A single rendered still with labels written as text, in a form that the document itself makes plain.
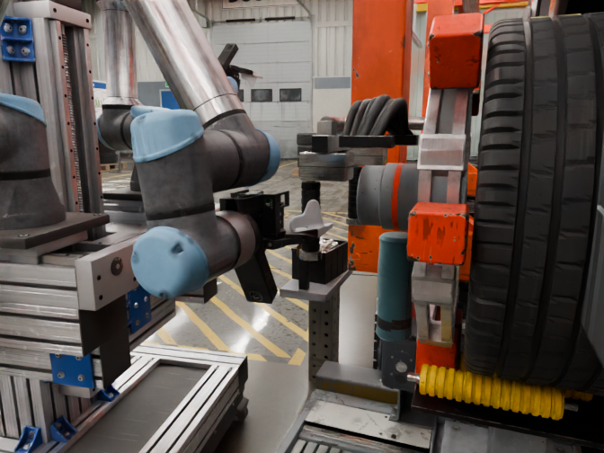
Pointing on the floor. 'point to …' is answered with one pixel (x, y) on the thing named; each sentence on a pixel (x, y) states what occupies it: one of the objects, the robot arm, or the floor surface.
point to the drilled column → (323, 333)
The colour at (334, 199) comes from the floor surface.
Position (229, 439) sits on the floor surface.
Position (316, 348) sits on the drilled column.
